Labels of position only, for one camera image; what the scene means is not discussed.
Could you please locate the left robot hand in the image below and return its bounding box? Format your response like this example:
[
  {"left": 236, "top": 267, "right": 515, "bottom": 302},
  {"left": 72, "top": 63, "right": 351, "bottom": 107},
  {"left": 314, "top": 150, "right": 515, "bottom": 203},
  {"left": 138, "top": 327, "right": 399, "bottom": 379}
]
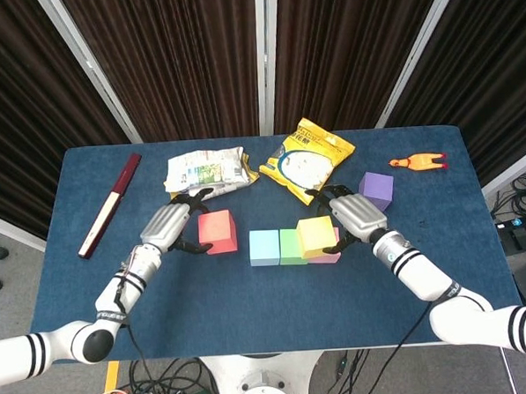
[{"left": 137, "top": 186, "right": 218, "bottom": 259}]

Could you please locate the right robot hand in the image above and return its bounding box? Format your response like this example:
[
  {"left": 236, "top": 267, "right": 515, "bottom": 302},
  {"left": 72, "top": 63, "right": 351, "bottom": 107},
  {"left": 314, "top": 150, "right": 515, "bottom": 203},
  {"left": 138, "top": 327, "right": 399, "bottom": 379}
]
[{"left": 305, "top": 181, "right": 389, "bottom": 257}]

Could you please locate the yellow cube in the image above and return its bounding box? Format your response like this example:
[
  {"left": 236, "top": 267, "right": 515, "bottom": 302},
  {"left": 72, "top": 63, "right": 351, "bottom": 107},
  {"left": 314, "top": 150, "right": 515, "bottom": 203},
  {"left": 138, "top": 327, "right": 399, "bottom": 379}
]
[{"left": 295, "top": 215, "right": 337, "bottom": 262}]

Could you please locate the red cube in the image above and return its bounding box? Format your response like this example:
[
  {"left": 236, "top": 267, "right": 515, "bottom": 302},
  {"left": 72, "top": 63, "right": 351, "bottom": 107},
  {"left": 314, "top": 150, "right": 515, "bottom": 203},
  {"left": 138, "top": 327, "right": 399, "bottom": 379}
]
[{"left": 196, "top": 209, "right": 240, "bottom": 256}]

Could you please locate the pink cube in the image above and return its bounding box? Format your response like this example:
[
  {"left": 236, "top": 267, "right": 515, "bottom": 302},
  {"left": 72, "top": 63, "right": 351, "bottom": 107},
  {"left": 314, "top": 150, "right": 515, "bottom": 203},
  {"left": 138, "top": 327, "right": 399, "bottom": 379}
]
[{"left": 306, "top": 227, "right": 343, "bottom": 266}]

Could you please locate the light blue cube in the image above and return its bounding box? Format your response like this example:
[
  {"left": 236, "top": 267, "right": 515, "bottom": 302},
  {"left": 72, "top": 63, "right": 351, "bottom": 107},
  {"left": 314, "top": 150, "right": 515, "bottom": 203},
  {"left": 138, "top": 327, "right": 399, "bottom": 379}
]
[{"left": 248, "top": 229, "right": 282, "bottom": 268}]

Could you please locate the purple cube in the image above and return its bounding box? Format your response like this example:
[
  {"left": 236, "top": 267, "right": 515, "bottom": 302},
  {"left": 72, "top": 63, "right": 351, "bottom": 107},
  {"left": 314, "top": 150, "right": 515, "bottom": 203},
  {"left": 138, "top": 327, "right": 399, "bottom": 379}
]
[{"left": 358, "top": 170, "right": 397, "bottom": 213}]

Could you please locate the green cube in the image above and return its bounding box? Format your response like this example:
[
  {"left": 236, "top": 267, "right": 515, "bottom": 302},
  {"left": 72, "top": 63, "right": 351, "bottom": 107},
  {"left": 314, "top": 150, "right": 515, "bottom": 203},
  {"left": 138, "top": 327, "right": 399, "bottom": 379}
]
[{"left": 278, "top": 227, "right": 310, "bottom": 267}]

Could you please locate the maroon and white long box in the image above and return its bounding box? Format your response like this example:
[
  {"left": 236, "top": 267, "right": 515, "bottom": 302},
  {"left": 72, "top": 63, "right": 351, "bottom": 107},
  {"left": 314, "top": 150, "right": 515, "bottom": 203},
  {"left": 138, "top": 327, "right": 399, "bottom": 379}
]
[{"left": 72, "top": 152, "right": 148, "bottom": 261}]

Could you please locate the white green-print snack bag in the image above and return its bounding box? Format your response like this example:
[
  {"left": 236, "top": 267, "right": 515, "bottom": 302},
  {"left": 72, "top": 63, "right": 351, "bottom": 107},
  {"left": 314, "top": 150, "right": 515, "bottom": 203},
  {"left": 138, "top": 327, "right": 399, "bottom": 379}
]
[{"left": 161, "top": 145, "right": 253, "bottom": 193}]

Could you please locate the yellow-edged crumpled clear bag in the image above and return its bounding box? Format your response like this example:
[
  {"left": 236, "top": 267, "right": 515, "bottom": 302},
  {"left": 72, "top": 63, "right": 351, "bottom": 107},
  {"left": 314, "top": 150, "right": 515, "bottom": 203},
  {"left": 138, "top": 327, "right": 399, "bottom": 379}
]
[{"left": 167, "top": 151, "right": 262, "bottom": 207}]

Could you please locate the yellow snack bag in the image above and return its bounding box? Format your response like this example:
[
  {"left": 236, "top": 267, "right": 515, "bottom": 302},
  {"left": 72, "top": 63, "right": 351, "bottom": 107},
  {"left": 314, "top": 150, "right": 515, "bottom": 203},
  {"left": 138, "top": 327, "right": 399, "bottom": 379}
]
[{"left": 256, "top": 115, "right": 359, "bottom": 210}]

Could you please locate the orange rubber chicken toy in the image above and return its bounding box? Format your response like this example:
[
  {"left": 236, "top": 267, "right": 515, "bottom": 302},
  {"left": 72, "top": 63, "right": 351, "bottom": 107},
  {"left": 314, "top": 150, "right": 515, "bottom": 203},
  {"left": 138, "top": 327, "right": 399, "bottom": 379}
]
[{"left": 388, "top": 151, "right": 448, "bottom": 174}]

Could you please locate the blue table cloth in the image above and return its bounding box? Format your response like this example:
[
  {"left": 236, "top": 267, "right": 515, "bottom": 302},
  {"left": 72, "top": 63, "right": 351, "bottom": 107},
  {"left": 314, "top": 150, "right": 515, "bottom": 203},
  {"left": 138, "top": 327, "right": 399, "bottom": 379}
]
[{"left": 19, "top": 122, "right": 525, "bottom": 367}]

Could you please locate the black power strip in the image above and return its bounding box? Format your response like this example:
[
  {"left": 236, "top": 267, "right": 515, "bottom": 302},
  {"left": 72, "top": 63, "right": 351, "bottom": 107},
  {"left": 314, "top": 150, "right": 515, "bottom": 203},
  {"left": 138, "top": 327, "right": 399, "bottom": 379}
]
[{"left": 493, "top": 217, "right": 526, "bottom": 239}]

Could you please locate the yellow floor tape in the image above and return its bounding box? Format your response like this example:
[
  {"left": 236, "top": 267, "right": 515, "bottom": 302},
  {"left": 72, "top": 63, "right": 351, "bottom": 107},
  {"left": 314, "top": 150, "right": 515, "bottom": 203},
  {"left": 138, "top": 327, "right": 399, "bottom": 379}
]
[{"left": 97, "top": 361, "right": 122, "bottom": 394}]

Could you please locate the dark brown curtain partition panel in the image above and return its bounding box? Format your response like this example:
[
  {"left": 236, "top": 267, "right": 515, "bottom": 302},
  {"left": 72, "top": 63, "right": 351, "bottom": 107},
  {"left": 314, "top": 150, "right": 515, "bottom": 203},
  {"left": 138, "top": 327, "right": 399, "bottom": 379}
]
[
  {"left": 252, "top": 0, "right": 470, "bottom": 137},
  {"left": 35, "top": 0, "right": 273, "bottom": 148},
  {"left": 0, "top": 0, "right": 150, "bottom": 256},
  {"left": 369, "top": 0, "right": 526, "bottom": 204}
]

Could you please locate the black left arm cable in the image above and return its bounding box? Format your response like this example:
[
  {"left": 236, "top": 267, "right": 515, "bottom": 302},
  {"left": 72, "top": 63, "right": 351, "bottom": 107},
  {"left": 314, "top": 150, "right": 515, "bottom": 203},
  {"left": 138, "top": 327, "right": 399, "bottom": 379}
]
[{"left": 112, "top": 278, "right": 152, "bottom": 364}]

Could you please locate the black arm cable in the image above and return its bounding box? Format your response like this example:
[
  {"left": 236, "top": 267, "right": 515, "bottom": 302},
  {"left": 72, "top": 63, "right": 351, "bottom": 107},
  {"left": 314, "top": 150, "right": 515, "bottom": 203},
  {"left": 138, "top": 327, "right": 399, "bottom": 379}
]
[
  {"left": 112, "top": 278, "right": 152, "bottom": 364},
  {"left": 394, "top": 301, "right": 435, "bottom": 348}
]

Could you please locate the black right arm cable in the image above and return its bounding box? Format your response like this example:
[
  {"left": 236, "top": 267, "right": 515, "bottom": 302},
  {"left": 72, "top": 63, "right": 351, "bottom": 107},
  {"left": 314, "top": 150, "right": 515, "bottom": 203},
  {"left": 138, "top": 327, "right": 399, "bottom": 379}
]
[{"left": 394, "top": 301, "right": 435, "bottom": 348}]

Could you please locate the black floor cable bundle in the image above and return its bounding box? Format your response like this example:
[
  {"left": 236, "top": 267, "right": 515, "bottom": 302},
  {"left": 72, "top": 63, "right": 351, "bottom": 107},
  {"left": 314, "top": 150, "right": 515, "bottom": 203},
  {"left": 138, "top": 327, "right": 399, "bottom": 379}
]
[
  {"left": 317, "top": 348, "right": 374, "bottom": 394},
  {"left": 490, "top": 165, "right": 526, "bottom": 221},
  {"left": 72, "top": 355, "right": 226, "bottom": 394}
]

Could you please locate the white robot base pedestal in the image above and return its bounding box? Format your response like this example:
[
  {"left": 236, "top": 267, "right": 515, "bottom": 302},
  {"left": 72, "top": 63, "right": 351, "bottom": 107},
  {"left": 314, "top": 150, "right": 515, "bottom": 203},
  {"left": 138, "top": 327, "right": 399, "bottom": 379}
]
[{"left": 199, "top": 350, "right": 327, "bottom": 394}]

